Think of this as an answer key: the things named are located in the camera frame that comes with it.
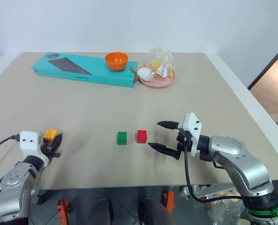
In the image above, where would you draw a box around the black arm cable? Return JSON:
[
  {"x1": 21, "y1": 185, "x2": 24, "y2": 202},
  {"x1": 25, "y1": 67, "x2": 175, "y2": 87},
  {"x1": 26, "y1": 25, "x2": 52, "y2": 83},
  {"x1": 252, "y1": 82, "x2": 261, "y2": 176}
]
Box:
[
  {"x1": 0, "y1": 134, "x2": 22, "y2": 156},
  {"x1": 183, "y1": 144, "x2": 245, "y2": 203}
]

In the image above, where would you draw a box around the silver foil packet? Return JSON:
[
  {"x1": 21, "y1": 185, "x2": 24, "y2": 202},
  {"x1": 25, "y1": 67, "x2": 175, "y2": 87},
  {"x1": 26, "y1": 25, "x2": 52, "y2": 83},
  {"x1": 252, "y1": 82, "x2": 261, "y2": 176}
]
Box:
[{"x1": 156, "y1": 65, "x2": 169, "y2": 77}]

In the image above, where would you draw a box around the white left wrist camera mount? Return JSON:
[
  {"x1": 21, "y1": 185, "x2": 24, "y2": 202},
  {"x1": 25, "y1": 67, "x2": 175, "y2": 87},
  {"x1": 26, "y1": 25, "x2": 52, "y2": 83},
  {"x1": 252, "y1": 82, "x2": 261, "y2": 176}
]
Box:
[{"x1": 19, "y1": 130, "x2": 49, "y2": 167}]

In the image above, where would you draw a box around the red toy brick cube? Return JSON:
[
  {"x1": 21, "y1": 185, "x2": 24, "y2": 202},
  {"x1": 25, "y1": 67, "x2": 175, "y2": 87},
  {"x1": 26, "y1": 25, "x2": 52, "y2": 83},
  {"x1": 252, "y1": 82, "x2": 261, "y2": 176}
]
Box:
[{"x1": 136, "y1": 129, "x2": 148, "y2": 144}]

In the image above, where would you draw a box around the teal keyboard box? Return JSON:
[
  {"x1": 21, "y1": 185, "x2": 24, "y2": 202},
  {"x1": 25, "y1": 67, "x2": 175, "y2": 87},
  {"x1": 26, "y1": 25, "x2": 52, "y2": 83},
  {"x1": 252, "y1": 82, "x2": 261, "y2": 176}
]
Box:
[{"x1": 31, "y1": 52, "x2": 139, "y2": 89}]

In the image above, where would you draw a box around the green toy brick cube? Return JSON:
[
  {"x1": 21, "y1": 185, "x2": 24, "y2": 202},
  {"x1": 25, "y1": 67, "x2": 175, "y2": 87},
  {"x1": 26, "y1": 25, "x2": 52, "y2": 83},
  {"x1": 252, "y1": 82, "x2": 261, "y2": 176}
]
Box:
[{"x1": 117, "y1": 131, "x2": 128, "y2": 146}]

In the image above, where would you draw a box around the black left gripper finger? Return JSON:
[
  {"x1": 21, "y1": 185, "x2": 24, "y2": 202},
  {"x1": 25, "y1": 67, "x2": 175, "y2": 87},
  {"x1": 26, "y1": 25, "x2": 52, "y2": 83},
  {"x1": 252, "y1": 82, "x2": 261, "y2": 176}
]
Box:
[{"x1": 49, "y1": 133, "x2": 64, "y2": 151}]

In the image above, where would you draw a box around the black table clamp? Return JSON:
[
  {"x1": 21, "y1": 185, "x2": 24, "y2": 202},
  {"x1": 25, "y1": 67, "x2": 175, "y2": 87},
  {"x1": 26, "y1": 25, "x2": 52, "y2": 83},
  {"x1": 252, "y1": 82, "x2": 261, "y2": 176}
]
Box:
[{"x1": 37, "y1": 189, "x2": 50, "y2": 205}]

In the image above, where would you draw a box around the pink plate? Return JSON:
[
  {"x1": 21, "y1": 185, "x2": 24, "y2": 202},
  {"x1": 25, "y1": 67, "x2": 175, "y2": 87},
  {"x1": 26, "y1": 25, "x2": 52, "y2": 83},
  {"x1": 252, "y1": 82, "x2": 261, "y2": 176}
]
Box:
[{"x1": 138, "y1": 62, "x2": 177, "y2": 89}]

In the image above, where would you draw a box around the white rounded object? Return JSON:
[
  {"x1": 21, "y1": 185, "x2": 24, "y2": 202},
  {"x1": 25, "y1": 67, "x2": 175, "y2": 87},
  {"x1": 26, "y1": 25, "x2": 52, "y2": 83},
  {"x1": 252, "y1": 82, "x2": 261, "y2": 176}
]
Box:
[{"x1": 138, "y1": 67, "x2": 154, "y2": 82}]

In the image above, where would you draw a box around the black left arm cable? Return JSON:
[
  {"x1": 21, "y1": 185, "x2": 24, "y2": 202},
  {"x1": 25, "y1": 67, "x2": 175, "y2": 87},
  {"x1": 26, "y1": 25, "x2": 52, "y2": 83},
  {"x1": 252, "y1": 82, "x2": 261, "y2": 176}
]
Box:
[{"x1": 0, "y1": 134, "x2": 22, "y2": 156}]

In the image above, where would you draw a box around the orange plastic bowl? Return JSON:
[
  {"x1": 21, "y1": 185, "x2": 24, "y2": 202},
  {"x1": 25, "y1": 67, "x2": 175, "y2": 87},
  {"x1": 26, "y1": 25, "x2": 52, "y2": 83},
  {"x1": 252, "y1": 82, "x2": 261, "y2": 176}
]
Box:
[{"x1": 105, "y1": 52, "x2": 130, "y2": 72}]

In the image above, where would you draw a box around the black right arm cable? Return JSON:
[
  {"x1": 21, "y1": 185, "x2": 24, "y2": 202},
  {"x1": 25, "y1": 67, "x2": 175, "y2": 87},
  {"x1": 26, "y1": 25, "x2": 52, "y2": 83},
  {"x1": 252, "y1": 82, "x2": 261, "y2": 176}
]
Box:
[{"x1": 183, "y1": 144, "x2": 245, "y2": 203}]

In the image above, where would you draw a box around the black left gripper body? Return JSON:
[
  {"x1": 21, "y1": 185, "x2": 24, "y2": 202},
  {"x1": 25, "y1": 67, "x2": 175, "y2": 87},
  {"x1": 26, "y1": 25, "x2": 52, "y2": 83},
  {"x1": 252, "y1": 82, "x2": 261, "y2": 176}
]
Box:
[{"x1": 41, "y1": 139, "x2": 61, "y2": 160}]

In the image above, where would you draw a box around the crumpled clear plastic bag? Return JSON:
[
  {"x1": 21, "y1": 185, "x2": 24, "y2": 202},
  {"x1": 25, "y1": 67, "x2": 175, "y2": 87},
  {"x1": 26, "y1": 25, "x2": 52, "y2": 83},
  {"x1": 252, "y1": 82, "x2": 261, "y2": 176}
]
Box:
[{"x1": 206, "y1": 191, "x2": 246, "y2": 225}]

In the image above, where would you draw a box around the small orange brown stick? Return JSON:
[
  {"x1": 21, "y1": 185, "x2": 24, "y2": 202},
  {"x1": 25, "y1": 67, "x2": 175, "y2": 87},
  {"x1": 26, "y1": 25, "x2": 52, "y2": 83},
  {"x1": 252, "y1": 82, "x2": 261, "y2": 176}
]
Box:
[{"x1": 130, "y1": 67, "x2": 140, "y2": 81}]

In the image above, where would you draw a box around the orange clamp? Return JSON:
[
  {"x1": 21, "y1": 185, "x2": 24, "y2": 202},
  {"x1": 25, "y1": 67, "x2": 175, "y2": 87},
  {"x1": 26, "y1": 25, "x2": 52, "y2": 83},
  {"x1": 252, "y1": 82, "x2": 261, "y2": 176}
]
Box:
[
  {"x1": 163, "y1": 190, "x2": 176, "y2": 214},
  {"x1": 56, "y1": 198, "x2": 70, "y2": 225}
]

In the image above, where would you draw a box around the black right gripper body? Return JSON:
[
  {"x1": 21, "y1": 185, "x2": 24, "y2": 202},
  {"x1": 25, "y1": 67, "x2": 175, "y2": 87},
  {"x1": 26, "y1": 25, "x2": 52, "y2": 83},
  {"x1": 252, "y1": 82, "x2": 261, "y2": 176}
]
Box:
[{"x1": 176, "y1": 129, "x2": 194, "y2": 153}]

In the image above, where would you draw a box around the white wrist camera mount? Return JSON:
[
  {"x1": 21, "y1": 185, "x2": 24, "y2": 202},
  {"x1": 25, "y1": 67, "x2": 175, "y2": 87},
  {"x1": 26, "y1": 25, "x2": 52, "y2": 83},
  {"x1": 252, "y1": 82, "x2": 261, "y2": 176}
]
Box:
[
  {"x1": 19, "y1": 130, "x2": 49, "y2": 167},
  {"x1": 177, "y1": 112, "x2": 204, "y2": 158}
]

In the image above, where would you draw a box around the brown wooden door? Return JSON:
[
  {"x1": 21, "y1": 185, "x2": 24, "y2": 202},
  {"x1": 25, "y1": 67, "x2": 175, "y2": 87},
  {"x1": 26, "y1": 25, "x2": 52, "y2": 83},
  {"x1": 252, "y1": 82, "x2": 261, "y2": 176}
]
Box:
[{"x1": 247, "y1": 39, "x2": 278, "y2": 96}]

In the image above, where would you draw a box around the grey metal bracket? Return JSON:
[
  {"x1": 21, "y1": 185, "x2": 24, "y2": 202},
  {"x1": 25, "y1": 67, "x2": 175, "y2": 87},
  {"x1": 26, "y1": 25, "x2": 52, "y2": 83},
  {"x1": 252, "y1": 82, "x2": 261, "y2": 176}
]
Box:
[{"x1": 192, "y1": 183, "x2": 235, "y2": 198}]

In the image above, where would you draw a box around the yellow toy brick cube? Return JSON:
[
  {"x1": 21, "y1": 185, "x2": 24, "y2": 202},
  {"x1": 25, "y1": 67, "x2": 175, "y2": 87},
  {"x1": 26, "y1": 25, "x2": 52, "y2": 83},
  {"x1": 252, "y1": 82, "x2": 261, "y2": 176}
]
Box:
[{"x1": 43, "y1": 128, "x2": 59, "y2": 142}]

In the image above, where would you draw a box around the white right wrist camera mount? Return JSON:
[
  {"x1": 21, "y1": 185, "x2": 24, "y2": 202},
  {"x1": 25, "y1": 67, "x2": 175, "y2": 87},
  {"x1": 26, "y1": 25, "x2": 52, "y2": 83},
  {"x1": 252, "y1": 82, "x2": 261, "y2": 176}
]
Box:
[{"x1": 177, "y1": 112, "x2": 204, "y2": 158}]

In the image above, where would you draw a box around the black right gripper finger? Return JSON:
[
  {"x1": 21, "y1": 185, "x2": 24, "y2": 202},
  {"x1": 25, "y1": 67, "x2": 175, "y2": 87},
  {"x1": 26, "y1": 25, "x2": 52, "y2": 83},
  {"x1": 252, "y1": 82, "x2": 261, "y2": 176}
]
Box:
[
  {"x1": 147, "y1": 142, "x2": 182, "y2": 161},
  {"x1": 156, "y1": 120, "x2": 180, "y2": 131}
]

